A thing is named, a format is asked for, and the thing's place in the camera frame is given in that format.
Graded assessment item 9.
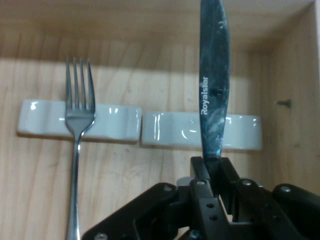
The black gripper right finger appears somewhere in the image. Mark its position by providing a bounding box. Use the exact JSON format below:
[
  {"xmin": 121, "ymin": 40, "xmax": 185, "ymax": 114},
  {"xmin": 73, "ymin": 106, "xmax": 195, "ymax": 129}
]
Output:
[{"xmin": 214, "ymin": 156, "xmax": 320, "ymax": 240}]

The white ceramic cutlery rest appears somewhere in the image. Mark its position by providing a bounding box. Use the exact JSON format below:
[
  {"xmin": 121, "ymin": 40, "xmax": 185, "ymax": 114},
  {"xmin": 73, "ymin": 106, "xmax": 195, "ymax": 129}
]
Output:
[
  {"xmin": 16, "ymin": 99, "xmax": 143, "ymax": 146},
  {"xmin": 140, "ymin": 110, "xmax": 263, "ymax": 151}
]

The steel fork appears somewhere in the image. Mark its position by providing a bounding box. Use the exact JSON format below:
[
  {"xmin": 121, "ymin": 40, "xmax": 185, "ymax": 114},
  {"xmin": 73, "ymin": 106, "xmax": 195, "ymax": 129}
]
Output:
[{"xmin": 64, "ymin": 56, "xmax": 97, "ymax": 240}]

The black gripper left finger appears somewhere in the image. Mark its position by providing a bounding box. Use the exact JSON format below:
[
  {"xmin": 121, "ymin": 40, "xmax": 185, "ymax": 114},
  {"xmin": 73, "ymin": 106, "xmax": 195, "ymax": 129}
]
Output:
[{"xmin": 81, "ymin": 156, "xmax": 234, "ymax": 240}]

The steel table knife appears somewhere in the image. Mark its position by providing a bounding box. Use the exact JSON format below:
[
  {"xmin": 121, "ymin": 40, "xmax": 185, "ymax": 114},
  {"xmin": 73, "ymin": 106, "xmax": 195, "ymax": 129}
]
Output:
[{"xmin": 199, "ymin": 0, "xmax": 231, "ymax": 198}]

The light wooden drawer, black handle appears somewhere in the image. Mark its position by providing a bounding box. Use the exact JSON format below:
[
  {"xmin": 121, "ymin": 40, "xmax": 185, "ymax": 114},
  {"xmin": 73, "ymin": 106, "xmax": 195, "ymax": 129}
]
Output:
[{"xmin": 0, "ymin": 0, "xmax": 320, "ymax": 240}]

